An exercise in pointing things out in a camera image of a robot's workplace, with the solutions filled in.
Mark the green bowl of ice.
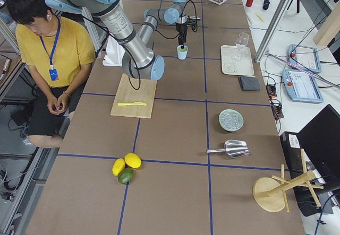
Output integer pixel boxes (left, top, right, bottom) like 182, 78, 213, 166
218, 109, 244, 132

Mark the near teach pendant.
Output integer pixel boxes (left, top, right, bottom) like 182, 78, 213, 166
282, 69, 324, 103

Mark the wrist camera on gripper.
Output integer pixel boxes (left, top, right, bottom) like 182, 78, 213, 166
188, 15, 201, 23

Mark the bamboo cutting board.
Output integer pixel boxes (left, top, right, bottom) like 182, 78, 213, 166
110, 74, 157, 118

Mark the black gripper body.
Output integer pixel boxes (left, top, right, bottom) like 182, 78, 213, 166
176, 16, 188, 38

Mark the round wooden stand base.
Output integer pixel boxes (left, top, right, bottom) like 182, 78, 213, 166
252, 149, 323, 212

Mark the person in yellow shirt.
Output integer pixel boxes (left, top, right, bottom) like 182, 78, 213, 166
6, 0, 96, 148

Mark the black power strip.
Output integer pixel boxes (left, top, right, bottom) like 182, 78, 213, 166
266, 84, 284, 120

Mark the clear wine glass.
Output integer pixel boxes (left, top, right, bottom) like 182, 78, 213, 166
231, 32, 249, 61

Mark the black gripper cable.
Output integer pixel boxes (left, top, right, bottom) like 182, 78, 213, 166
127, 0, 199, 90

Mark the whole yellow lemon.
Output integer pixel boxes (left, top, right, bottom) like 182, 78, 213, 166
112, 158, 125, 176
124, 153, 142, 169

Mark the aluminium frame post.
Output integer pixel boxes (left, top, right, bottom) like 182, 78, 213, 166
254, 0, 291, 63

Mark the teach pendant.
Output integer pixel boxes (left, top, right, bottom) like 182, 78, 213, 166
282, 69, 324, 103
288, 44, 321, 73

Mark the cream bear tray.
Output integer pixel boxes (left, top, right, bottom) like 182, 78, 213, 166
220, 45, 254, 76

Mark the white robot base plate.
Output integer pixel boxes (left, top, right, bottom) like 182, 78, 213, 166
103, 36, 125, 67

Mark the far teach pendant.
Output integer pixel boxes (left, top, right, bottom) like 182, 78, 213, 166
288, 44, 321, 73

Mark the black monitor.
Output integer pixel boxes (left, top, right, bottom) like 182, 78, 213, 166
297, 104, 339, 189

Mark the yellow plastic knife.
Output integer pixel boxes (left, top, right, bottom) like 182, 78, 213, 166
117, 101, 147, 107

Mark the light blue cup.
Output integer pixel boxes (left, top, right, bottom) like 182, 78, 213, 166
177, 45, 188, 60

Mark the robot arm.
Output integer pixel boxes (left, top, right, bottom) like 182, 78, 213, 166
45, 0, 186, 81

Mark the small yellow plastic spoon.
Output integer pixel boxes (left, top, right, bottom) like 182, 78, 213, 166
256, 13, 265, 23

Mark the metal ice scoop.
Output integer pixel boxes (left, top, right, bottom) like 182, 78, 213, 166
207, 140, 250, 158

